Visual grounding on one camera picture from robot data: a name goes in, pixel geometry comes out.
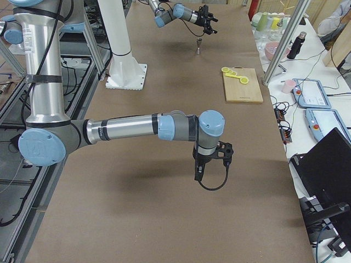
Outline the pink cup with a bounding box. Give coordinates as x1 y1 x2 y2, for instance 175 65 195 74
281 79 296 94

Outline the bamboo cutting board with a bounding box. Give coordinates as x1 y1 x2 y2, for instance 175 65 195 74
222 67 263 103

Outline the black bottle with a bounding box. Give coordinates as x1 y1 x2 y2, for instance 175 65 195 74
287 31 307 59

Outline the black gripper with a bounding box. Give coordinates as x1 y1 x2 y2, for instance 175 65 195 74
196 13 218 35
193 148 215 181

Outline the black monitor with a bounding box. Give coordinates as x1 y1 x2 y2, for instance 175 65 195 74
291 128 350 249

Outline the steel double jigger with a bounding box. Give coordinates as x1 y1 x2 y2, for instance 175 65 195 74
196 37 202 55

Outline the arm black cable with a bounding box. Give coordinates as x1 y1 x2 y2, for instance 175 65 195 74
158 0 206 38
196 159 230 191

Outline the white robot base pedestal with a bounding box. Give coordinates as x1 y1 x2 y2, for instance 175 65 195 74
98 0 148 90

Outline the pink bowl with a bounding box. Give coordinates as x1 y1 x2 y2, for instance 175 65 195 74
264 42 290 61

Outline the teach pendant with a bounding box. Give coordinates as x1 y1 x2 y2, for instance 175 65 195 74
292 78 331 109
305 108 350 142

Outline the lemon slice on knife handle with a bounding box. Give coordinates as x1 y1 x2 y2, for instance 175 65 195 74
240 77 249 84

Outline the lemon slice at board corner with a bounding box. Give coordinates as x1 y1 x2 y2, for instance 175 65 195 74
221 67 230 73

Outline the aluminium frame post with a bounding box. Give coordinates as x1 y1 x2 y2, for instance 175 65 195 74
262 0 311 86

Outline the lower teach pendant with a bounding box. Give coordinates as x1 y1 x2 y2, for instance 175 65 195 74
305 108 350 142

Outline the upper teach pendant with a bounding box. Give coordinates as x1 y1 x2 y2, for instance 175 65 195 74
292 78 331 109

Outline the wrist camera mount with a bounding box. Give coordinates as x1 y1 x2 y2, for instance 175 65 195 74
199 4 208 16
212 141 234 162

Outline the green cup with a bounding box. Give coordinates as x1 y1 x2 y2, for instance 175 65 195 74
256 12 269 32

